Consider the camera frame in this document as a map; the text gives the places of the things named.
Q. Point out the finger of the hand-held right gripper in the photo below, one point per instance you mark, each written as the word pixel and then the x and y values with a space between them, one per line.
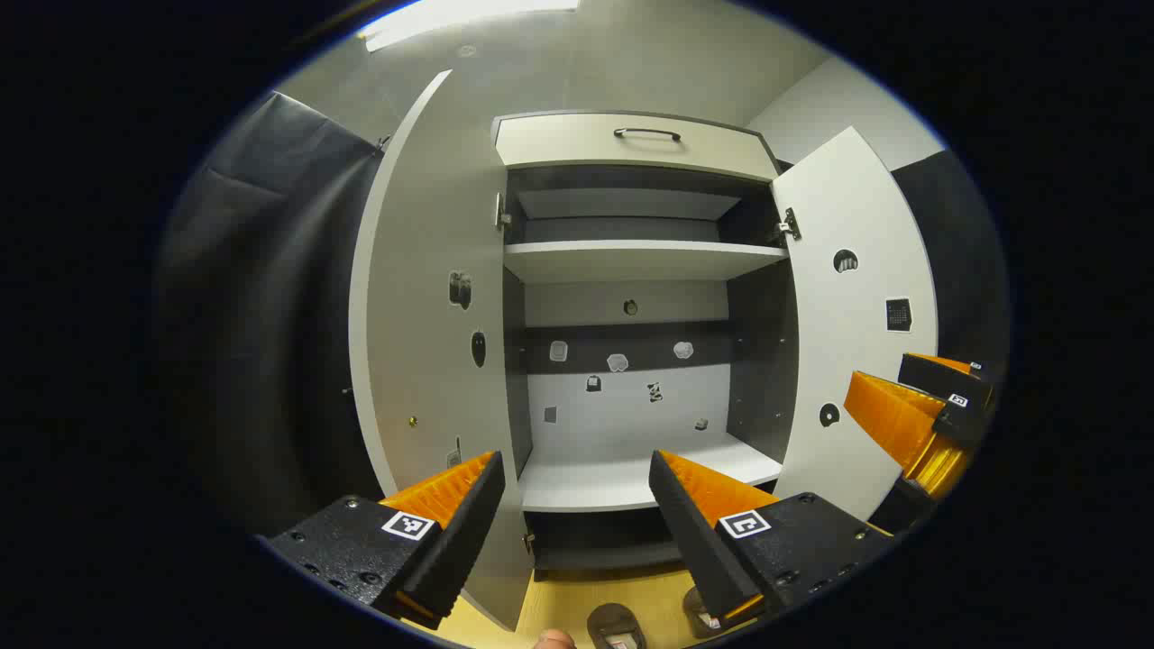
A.
pixel 938 374
pixel 892 415

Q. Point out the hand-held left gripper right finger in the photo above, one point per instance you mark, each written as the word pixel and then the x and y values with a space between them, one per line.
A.
pixel 690 541

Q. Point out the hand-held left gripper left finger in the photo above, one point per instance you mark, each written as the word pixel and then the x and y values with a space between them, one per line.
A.
pixel 464 541

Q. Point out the brown shoe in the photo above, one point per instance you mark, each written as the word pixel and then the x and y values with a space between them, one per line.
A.
pixel 616 620
pixel 696 608

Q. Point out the grey door with headphones sticker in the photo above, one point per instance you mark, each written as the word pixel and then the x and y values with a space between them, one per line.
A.
pixel 847 342

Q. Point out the grey door with camera sticker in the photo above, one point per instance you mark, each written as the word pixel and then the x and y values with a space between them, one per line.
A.
pixel 424 315

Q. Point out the grey shoe cabinet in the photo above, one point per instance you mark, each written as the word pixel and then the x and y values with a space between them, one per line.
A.
pixel 631 261

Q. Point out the cream cabinet drawer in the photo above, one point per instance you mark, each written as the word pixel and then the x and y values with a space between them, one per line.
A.
pixel 577 144

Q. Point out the black backdrop cloth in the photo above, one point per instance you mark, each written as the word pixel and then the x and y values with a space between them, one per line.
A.
pixel 270 315
pixel 956 270

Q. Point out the large ceiling light panel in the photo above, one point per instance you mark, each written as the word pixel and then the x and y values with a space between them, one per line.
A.
pixel 451 18

